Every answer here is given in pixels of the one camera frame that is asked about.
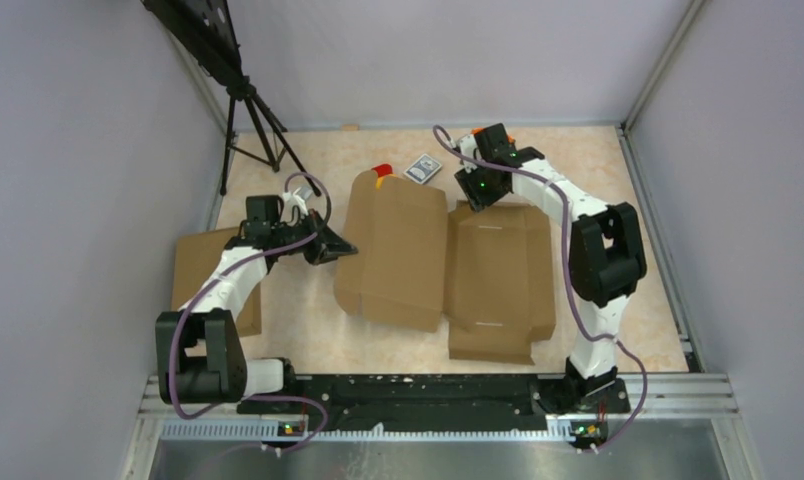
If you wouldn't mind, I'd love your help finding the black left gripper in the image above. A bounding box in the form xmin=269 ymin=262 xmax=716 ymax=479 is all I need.
xmin=272 ymin=208 xmax=357 ymax=266

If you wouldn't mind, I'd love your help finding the large cardboard box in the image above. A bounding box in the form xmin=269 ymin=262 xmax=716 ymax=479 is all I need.
xmin=334 ymin=170 xmax=557 ymax=365

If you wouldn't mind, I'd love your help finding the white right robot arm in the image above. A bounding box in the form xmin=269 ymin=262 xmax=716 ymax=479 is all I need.
xmin=433 ymin=124 xmax=647 ymax=412

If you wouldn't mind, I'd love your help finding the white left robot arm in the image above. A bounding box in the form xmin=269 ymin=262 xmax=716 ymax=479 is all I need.
xmin=155 ymin=192 xmax=358 ymax=414

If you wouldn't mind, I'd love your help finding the blue playing card box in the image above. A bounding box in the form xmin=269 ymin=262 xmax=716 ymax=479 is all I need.
xmin=403 ymin=154 xmax=443 ymax=185

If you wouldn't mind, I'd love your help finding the small folded cardboard box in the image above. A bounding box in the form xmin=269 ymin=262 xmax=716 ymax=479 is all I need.
xmin=171 ymin=227 xmax=262 ymax=337

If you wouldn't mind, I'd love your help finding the yellow oval toy block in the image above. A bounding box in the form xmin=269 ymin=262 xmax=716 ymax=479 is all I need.
xmin=375 ymin=175 xmax=396 ymax=190

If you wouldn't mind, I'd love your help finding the red oval plastic block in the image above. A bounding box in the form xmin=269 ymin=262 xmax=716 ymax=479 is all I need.
xmin=372 ymin=163 xmax=394 ymax=178

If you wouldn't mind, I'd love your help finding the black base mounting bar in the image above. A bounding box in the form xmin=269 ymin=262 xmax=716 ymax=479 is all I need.
xmin=236 ymin=374 xmax=631 ymax=433

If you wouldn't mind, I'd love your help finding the black tripod stand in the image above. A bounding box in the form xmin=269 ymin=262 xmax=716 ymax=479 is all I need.
xmin=142 ymin=0 xmax=306 ymax=196

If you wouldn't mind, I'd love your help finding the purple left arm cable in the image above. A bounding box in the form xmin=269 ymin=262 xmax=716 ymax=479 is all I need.
xmin=168 ymin=172 xmax=334 ymax=457

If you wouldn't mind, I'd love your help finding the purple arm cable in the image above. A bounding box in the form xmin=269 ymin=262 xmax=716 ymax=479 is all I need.
xmin=168 ymin=172 xmax=334 ymax=457
xmin=432 ymin=124 xmax=650 ymax=453

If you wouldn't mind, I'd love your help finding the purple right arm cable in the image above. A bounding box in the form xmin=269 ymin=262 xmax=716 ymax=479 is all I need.
xmin=432 ymin=124 xmax=650 ymax=453

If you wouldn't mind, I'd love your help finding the aluminium front rail frame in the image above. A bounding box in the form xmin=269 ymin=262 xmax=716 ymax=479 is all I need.
xmin=121 ymin=373 xmax=763 ymax=479

